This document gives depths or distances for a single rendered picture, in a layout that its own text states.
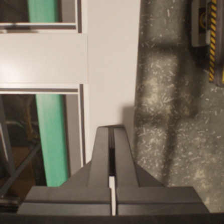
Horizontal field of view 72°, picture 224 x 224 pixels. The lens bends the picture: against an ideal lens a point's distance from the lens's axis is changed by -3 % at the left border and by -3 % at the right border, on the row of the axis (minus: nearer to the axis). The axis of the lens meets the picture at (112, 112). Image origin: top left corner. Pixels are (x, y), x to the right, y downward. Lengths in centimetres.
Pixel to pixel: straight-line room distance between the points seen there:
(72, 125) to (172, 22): 103
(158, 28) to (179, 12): 16
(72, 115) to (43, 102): 4
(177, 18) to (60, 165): 109
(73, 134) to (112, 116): 12
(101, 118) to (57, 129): 11
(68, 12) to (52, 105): 12
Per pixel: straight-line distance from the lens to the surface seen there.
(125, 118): 15
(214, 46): 92
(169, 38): 116
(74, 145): 26
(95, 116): 15
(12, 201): 126
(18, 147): 104
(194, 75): 123
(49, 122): 24
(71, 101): 24
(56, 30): 21
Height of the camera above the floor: 108
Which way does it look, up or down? 73 degrees down
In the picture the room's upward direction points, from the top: 176 degrees clockwise
